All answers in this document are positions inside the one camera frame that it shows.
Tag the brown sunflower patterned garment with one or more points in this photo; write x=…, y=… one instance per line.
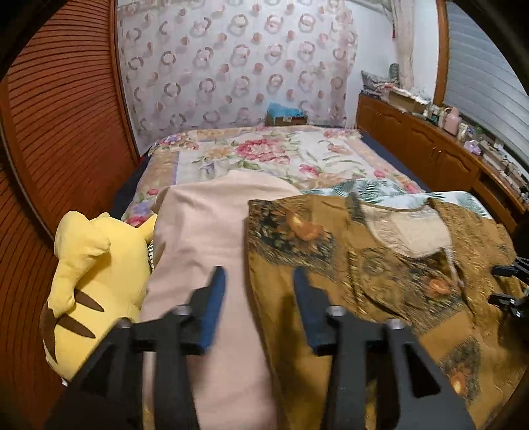
x=372, y=273

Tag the long wooden cabinet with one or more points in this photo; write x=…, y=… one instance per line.
x=413, y=132

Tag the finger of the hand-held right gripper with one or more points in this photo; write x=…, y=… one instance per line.
x=515, y=304
x=513, y=269

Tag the purple trinket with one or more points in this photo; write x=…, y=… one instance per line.
x=472, y=146

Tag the small cardboard box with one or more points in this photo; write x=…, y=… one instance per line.
x=287, y=121

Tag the plain pink cloth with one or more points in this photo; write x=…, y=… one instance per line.
x=198, y=231

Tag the patterned cushion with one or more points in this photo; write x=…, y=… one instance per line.
x=374, y=82

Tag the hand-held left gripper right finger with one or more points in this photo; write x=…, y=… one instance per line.
x=310, y=314

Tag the pink container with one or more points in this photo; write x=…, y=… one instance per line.
x=452, y=122

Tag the open cardboard box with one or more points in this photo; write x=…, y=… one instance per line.
x=403, y=100

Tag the palm leaf printed sheet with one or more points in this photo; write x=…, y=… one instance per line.
x=372, y=189

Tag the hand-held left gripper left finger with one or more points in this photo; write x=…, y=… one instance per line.
x=211, y=306

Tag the wooden window frame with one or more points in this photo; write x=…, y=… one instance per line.
x=441, y=49

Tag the floral blanket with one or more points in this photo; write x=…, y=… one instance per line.
x=268, y=153

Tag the beige lace curtain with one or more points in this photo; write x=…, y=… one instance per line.
x=404, y=41

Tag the wooden louvered wardrobe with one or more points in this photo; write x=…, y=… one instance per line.
x=62, y=124

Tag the grey window blind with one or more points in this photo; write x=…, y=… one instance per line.
x=483, y=74

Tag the blue fuzzy cloth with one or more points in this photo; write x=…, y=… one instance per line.
x=283, y=109

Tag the yellow plush toy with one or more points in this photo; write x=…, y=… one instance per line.
x=91, y=268

